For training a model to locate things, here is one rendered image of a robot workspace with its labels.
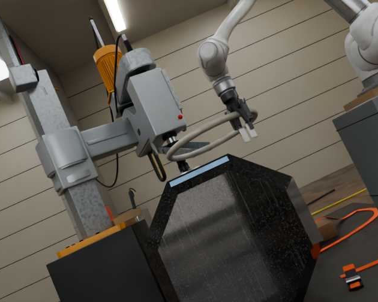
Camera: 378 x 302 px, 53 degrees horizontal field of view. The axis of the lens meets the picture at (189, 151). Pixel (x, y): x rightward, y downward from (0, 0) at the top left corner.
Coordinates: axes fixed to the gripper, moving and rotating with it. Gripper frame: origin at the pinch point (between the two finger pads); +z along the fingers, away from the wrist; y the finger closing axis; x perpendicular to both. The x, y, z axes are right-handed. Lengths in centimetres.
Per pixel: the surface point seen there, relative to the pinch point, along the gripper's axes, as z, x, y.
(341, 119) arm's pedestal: 11.1, -41.2, -14.7
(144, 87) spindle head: -66, -8, 73
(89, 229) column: -4, 38, 143
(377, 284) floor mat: 86, -37, 10
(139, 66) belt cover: -79, -9, 69
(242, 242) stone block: 43, 1, 38
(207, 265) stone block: 45, 18, 50
